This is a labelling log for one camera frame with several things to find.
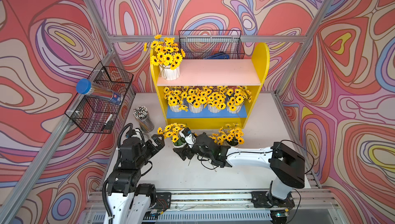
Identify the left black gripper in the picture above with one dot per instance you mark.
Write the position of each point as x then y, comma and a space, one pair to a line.
154, 149

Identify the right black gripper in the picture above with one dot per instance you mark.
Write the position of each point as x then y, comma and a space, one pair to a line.
181, 152

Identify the sunflower pot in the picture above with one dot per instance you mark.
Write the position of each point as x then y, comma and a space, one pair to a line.
236, 98
173, 132
176, 98
167, 55
216, 98
196, 99
234, 134
218, 138

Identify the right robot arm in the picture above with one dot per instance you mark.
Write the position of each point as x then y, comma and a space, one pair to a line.
287, 165

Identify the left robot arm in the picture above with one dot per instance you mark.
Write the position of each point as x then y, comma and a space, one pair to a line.
126, 200

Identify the clear jar of pencils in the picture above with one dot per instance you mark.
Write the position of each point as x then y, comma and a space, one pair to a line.
141, 114

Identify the black marker in basket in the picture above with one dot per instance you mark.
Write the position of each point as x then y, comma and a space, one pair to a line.
108, 125

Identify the yellow shelf unit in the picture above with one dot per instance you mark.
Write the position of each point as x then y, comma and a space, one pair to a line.
215, 72

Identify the blue capped pencil tube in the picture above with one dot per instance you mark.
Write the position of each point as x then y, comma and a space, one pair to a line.
88, 88

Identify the blue item in rear basket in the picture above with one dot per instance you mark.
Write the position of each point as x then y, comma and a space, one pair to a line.
220, 55

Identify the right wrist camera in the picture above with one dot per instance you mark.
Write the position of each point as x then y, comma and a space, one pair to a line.
188, 136

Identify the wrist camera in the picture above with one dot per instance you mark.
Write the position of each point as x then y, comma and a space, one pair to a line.
188, 136
135, 133

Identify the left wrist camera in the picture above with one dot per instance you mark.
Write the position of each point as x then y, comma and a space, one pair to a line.
135, 133

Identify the black wire basket left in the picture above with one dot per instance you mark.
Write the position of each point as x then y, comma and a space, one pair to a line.
90, 113

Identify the black wire basket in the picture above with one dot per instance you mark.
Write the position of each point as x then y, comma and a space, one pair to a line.
199, 44
90, 113

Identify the black wire basket rear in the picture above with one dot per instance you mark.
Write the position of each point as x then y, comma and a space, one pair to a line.
199, 44

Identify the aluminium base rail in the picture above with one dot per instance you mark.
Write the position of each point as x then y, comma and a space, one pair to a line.
303, 206

